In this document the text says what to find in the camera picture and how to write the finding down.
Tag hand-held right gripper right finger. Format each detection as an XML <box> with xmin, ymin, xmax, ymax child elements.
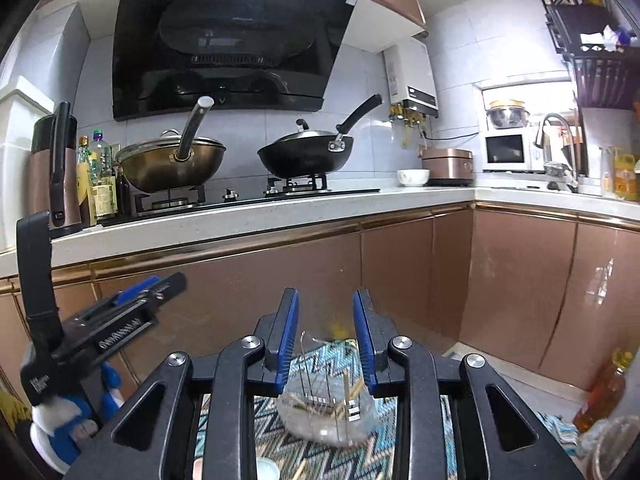
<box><xmin>351</xmin><ymin>287</ymin><xmax>583</xmax><ymax>480</ymax></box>

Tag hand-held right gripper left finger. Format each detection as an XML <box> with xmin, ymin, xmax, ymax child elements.
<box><xmin>65</xmin><ymin>287</ymin><xmax>301</xmax><ymax>480</ymax></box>

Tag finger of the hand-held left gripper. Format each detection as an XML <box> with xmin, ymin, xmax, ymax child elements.
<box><xmin>120</xmin><ymin>273</ymin><xmax>188</xmax><ymax>313</ymax></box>
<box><xmin>112</xmin><ymin>276</ymin><xmax>162</xmax><ymax>307</ymax></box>

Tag wire utensil holder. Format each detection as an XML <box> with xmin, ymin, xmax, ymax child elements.
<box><xmin>276</xmin><ymin>330</ymin><xmax>377</xmax><ymax>448</ymax></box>

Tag person's left hand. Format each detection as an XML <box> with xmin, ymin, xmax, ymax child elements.
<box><xmin>27</xmin><ymin>362</ymin><xmax>126</xmax><ymax>476</ymax></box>

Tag brown base cabinets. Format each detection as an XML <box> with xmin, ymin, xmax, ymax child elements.
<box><xmin>0</xmin><ymin>200</ymin><xmax>640</xmax><ymax>441</ymax></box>

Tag dark glass bottle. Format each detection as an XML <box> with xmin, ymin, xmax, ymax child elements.
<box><xmin>116</xmin><ymin>165</ymin><xmax>132</xmax><ymax>216</ymax></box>

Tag white kitchen countertop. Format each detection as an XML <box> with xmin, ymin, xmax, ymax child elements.
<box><xmin>0</xmin><ymin>182</ymin><xmax>640</xmax><ymax>273</ymax></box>

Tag yellow label bottle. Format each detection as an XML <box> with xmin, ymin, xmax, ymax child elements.
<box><xmin>76</xmin><ymin>135</ymin><xmax>99</xmax><ymax>227</ymax></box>

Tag brown blender jug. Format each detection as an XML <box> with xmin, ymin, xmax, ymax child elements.
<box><xmin>30</xmin><ymin>101</ymin><xmax>83</xmax><ymax>236</ymax></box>

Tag black gas stove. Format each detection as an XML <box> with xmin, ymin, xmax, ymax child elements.
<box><xmin>131</xmin><ymin>172</ymin><xmax>381</xmax><ymax>218</ymax></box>

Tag zigzag patterned cloth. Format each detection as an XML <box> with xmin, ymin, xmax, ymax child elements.
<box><xmin>192</xmin><ymin>337</ymin><xmax>581</xmax><ymax>480</ymax></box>

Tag clear bottle purple cap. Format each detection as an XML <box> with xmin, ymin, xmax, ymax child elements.
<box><xmin>91</xmin><ymin>129</ymin><xmax>119</xmax><ymax>222</ymax></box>

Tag bronze wok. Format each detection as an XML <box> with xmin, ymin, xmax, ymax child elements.
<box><xmin>115</xmin><ymin>96</ymin><xmax>227</xmax><ymax>193</ymax></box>

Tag glass wok lid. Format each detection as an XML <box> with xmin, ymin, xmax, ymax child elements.
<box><xmin>116</xmin><ymin>129</ymin><xmax>227</xmax><ymax>161</ymax></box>

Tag white refrigerator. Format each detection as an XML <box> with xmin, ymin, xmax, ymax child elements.
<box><xmin>0</xmin><ymin>2</ymin><xmax>91</xmax><ymax>256</ymax></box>

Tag black wok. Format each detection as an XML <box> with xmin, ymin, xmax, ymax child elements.
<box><xmin>257</xmin><ymin>94</ymin><xmax>383</xmax><ymax>180</ymax></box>

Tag brown rice cooker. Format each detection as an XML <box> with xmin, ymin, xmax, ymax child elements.
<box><xmin>421</xmin><ymin>147</ymin><xmax>474</xmax><ymax>186</ymax></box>

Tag white microwave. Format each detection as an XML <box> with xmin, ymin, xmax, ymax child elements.
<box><xmin>482</xmin><ymin>129</ymin><xmax>546</xmax><ymax>173</ymax></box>

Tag large amber oil bottle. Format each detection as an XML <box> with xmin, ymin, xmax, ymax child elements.
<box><xmin>572</xmin><ymin>347</ymin><xmax>633</xmax><ymax>436</ymax></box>

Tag black range hood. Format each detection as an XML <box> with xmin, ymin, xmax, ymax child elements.
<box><xmin>111</xmin><ymin>0</ymin><xmax>358</xmax><ymax>122</ymax></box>

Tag white water heater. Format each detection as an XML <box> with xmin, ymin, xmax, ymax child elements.
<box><xmin>382</xmin><ymin>37</ymin><xmax>440</xmax><ymax>121</ymax></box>

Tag steel kitchen faucet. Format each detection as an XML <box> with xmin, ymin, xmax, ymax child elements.
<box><xmin>534</xmin><ymin>112</ymin><xmax>581</xmax><ymax>193</ymax></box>

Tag clear plastic container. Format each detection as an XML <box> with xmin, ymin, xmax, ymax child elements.
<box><xmin>599</xmin><ymin>146</ymin><xmax>615</xmax><ymax>198</ymax></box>

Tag yellow oil bottle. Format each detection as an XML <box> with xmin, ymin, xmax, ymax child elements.
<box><xmin>610</xmin><ymin>147</ymin><xmax>640</xmax><ymax>201</ymax></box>

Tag black dish rack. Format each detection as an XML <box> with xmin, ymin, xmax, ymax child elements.
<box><xmin>522</xmin><ymin>0</ymin><xmax>640</xmax><ymax>111</ymax></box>

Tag white and blue rags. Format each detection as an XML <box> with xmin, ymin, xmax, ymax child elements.
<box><xmin>580</xmin><ymin>24</ymin><xmax>636</xmax><ymax>53</ymax></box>

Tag black power cable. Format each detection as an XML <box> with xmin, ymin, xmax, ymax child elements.
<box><xmin>422</xmin><ymin>127</ymin><xmax>484</xmax><ymax>142</ymax></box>

